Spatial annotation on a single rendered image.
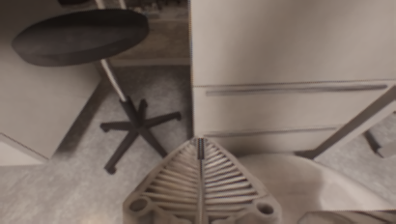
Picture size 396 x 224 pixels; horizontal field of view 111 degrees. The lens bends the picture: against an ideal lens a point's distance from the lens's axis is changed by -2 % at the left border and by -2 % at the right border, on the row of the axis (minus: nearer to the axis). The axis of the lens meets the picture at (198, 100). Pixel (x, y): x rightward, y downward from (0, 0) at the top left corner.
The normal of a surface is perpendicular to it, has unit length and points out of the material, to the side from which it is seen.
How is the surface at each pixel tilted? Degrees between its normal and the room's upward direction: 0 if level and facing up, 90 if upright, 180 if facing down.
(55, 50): 26
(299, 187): 69
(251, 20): 90
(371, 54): 90
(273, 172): 0
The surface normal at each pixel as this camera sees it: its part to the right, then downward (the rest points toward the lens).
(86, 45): 0.24, -0.35
